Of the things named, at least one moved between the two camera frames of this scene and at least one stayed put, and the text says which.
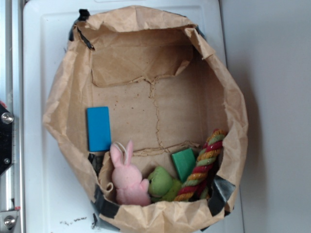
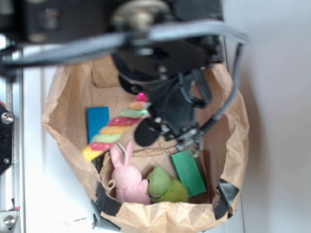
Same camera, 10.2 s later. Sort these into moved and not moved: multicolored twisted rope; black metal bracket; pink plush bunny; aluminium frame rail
Moved: multicolored twisted rope
Not moved: aluminium frame rail; black metal bracket; pink plush bunny
